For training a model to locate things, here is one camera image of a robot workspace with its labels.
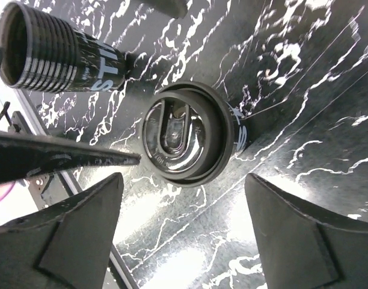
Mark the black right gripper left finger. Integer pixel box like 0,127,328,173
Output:
0,173,124,288

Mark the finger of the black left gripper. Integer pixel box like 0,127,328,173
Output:
0,132,141,184
140,0,188,19

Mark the black plastic cup lid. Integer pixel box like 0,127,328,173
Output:
140,81,235,187

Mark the single black paper cup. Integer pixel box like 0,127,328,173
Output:
226,102,251,156

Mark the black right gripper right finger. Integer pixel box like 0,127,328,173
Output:
245,173,368,288

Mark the black cup stack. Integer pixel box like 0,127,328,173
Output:
0,1,127,93

